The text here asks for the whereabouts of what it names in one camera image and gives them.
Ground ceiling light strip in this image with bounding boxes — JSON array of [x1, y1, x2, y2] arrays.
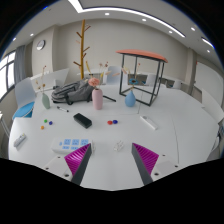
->
[[68, 0, 186, 39]]

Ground black frame orange-topped table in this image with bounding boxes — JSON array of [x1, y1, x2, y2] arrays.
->
[[115, 49, 169, 107]]

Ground green vase with dried stems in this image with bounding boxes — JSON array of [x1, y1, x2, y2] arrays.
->
[[34, 64, 52, 110]]

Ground wooden coat stand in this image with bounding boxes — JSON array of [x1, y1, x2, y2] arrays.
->
[[73, 18, 92, 81]]

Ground blue vase with flowers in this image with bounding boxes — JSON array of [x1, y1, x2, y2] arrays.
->
[[120, 63, 142, 108]]

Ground window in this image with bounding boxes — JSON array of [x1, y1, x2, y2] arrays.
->
[[0, 51, 17, 101]]

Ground white remote with coloured buttons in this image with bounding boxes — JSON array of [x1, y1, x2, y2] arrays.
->
[[13, 132, 28, 148]]

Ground black rectangular case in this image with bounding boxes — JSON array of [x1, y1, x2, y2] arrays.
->
[[73, 112, 93, 130]]

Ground round ceiling spotlights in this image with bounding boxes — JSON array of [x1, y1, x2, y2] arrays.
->
[[11, 11, 214, 54]]

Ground black and white marker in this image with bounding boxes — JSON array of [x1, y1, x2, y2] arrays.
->
[[56, 105, 70, 113]]

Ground white wall board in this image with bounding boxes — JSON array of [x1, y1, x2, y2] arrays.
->
[[194, 61, 224, 111]]

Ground pink vase with flowers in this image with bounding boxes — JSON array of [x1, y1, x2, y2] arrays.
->
[[84, 60, 113, 111]]

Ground plain white remote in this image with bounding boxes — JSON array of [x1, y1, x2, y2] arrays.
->
[[139, 115, 159, 131]]

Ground round wall clock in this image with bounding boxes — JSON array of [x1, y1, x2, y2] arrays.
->
[[36, 39, 47, 51]]

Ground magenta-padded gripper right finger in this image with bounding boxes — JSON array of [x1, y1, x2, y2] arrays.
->
[[130, 142, 182, 186]]

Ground grey backpack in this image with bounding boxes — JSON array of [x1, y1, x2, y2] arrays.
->
[[50, 79, 96, 106]]

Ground thin black pen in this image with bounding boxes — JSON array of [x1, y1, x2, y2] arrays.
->
[[102, 94, 117, 103]]

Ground white chair with blue cushion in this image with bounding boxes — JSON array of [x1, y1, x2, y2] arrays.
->
[[11, 77, 37, 121]]

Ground grey curtain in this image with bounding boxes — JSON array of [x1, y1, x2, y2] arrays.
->
[[13, 44, 27, 84]]

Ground white power strip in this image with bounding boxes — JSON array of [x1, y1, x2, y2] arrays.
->
[[50, 137, 95, 155]]

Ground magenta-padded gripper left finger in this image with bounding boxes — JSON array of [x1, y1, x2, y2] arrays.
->
[[42, 143, 93, 186]]

